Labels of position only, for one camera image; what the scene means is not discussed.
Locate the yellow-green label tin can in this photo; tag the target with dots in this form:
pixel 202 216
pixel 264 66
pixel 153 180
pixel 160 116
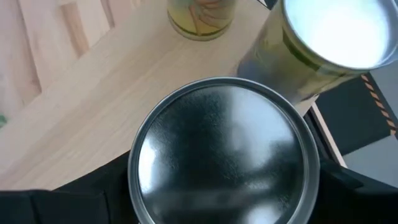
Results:
pixel 335 34

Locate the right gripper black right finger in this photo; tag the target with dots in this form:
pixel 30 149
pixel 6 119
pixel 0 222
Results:
pixel 357 202

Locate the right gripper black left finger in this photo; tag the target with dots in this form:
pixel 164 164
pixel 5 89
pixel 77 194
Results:
pixel 62 208

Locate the peaches label tin can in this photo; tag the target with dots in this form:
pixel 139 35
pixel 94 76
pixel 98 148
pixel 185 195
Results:
pixel 224 155

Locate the wooden shelf black metal frame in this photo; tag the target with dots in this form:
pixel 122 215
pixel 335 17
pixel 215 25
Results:
pixel 109 109

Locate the carrots label tin can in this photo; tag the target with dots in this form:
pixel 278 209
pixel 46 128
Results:
pixel 202 18

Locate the black orange-striped floor mat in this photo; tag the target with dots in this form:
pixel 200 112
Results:
pixel 351 115

